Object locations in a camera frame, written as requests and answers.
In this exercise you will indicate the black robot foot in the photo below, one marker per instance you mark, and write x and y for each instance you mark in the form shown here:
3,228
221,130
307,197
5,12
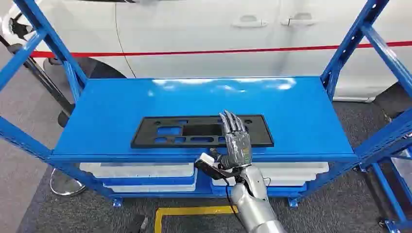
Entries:
137,224

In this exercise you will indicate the yellow floor tape frame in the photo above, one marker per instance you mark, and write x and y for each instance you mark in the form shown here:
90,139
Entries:
186,211

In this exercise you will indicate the blue metal shelf rack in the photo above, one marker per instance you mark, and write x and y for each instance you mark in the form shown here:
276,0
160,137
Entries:
128,112

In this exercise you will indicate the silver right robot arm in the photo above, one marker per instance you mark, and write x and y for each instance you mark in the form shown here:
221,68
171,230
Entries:
254,205

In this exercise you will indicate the black stanchion post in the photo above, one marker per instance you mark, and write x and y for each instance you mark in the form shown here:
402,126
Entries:
42,75

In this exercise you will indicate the white plastic bin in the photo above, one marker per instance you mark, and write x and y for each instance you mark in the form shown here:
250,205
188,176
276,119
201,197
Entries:
138,169
289,170

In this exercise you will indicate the white car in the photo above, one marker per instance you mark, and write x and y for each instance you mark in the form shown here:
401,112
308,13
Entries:
199,35

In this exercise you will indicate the red barrier belt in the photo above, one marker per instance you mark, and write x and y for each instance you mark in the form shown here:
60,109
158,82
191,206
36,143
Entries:
193,51

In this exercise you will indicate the black plastic perforated panel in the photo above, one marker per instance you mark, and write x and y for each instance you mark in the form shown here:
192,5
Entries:
151,133

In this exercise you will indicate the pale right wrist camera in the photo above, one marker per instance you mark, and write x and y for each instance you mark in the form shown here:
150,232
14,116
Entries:
206,159

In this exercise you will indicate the chrome stanchion base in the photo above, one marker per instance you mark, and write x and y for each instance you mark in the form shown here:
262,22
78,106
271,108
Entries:
66,185

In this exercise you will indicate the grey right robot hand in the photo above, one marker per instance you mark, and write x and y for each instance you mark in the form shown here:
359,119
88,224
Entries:
238,148

